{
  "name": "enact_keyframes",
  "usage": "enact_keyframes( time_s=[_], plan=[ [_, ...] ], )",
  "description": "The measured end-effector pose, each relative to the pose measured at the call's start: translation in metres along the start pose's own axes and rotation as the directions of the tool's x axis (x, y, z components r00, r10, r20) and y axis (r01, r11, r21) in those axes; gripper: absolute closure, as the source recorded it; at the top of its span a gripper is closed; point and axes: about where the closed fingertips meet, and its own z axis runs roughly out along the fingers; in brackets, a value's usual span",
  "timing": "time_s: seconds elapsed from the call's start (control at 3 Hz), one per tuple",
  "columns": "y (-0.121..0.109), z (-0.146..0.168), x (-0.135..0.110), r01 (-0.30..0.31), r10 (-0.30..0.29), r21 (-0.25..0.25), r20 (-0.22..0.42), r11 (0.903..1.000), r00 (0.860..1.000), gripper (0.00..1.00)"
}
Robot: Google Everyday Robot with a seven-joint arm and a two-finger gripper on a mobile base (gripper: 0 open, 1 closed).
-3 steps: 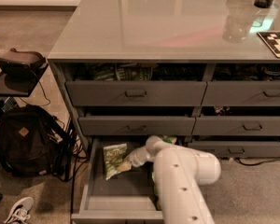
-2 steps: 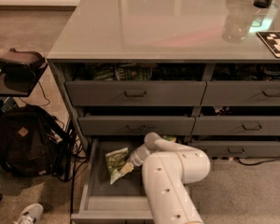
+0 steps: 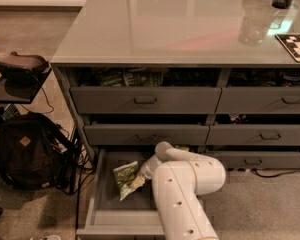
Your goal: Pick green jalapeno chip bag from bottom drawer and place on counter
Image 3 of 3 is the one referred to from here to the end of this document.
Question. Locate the back green dang bag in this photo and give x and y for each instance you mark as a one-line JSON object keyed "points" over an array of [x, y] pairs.
{"points": [[184, 148]]}

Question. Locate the top right grey drawer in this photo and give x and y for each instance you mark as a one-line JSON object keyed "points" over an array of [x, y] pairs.
{"points": [[259, 100]]}

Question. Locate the middle right grey drawer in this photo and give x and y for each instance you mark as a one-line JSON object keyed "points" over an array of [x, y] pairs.
{"points": [[247, 135]]}

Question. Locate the black white marker tag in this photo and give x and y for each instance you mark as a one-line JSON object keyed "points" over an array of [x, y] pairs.
{"points": [[291, 42]]}

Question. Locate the grey drawer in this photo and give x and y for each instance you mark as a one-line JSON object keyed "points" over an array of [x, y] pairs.
{"points": [[257, 159], [145, 100], [247, 135], [259, 100], [145, 134]]}

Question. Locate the white grey sneaker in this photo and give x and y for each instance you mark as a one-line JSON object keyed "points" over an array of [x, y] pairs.
{"points": [[50, 237]]}

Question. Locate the middle left grey drawer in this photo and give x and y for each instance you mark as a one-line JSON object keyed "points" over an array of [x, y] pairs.
{"points": [[145, 134]]}

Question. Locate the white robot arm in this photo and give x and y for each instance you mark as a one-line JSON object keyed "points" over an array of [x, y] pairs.
{"points": [[178, 178]]}

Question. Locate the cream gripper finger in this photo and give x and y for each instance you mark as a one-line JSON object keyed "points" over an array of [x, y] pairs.
{"points": [[137, 182]]}

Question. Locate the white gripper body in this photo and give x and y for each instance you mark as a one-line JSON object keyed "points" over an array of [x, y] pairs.
{"points": [[147, 171]]}

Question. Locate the grey drawer cabinet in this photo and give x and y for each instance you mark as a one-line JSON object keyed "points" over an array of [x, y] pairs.
{"points": [[197, 43]]}

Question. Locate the green snack bags top drawer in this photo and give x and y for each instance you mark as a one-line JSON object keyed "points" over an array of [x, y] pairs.
{"points": [[130, 77]]}

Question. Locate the top left grey drawer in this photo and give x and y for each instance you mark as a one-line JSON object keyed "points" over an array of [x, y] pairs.
{"points": [[145, 100]]}

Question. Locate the dark brown bag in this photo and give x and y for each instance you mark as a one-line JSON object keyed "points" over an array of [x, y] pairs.
{"points": [[23, 69]]}

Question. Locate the bottom right grey drawer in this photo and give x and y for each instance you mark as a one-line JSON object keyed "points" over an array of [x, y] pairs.
{"points": [[257, 159]]}

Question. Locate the open bottom left drawer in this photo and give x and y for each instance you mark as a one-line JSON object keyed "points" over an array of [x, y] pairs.
{"points": [[109, 218]]}

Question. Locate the black backpack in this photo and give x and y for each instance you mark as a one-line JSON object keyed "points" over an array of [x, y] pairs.
{"points": [[33, 152]]}

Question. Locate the green jalapeno chip bag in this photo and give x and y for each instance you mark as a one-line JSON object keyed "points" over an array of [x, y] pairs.
{"points": [[124, 176]]}

